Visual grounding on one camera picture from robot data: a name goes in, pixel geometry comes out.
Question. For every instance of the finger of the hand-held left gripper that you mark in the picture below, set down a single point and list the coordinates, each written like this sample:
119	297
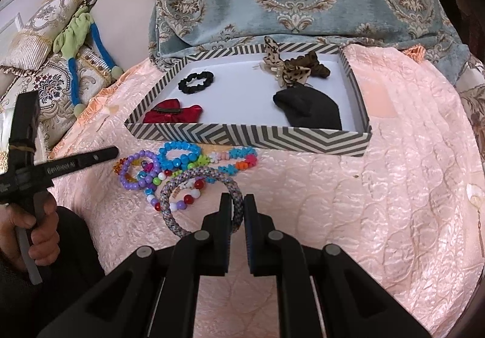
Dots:
98	157

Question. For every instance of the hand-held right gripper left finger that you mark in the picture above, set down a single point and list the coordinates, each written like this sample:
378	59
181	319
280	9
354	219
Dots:
227	235

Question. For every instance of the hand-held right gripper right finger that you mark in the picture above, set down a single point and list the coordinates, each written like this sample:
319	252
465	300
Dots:
250	239

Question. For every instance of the grey white striped box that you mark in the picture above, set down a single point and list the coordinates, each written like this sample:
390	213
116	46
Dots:
227	135

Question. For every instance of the person's left hand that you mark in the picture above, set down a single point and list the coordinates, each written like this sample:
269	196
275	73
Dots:
45	239

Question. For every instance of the floral embroidered cushion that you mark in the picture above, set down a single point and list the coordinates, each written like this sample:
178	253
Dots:
49	88

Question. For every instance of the red bow hair clip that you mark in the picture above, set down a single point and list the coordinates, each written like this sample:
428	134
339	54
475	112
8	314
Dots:
189	112

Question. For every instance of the person's dark trouser leg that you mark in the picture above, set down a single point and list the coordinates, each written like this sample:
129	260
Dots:
72	266

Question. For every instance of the black scrunchie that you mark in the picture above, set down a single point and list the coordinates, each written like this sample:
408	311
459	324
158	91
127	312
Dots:
182	83

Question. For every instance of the black cloth pouch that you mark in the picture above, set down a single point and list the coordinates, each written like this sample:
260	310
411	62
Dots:
307	110

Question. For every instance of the cream embroidered bolster cushion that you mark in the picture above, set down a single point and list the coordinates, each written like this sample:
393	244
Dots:
41	19

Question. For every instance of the plain beige cushion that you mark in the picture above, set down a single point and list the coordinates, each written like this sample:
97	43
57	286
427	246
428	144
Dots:
125	8

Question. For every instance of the leopard print bow scrunchie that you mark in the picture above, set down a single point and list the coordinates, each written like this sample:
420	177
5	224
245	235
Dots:
293	74

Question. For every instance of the brown scrunchie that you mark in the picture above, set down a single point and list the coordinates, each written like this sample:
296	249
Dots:
318	71

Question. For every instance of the cream floral bedsheet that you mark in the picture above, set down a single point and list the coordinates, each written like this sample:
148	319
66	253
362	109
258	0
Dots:
473	107

